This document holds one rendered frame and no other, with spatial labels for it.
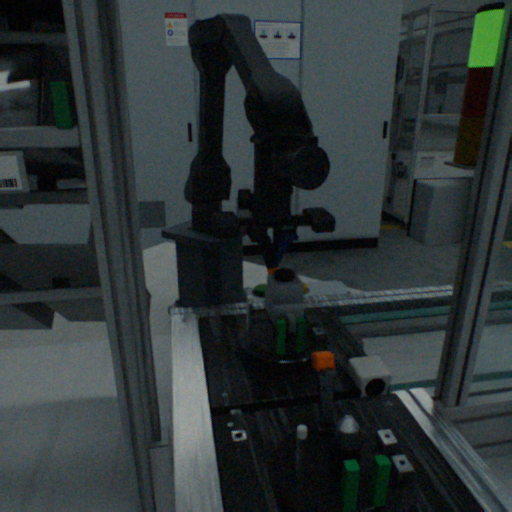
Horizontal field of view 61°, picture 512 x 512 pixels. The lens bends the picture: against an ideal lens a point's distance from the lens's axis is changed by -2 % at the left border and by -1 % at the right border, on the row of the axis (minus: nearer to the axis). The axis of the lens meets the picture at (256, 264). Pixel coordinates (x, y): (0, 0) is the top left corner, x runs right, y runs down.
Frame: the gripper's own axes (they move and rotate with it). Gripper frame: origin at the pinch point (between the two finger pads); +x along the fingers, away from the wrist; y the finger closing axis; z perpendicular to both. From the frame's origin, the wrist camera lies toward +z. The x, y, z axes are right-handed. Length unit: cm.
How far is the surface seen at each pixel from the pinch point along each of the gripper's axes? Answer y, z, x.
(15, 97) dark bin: 26.3, -23.9, -23.8
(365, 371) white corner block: -8.9, -18.6, 10.2
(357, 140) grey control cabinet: -135, 287, 16
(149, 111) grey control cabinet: 31, 287, -7
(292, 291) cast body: -0.8, -10.1, 1.9
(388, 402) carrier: -10.3, -22.9, 12.0
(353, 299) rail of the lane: -18.4, 8.2, 13.8
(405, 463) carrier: -5.6, -35.2, 8.5
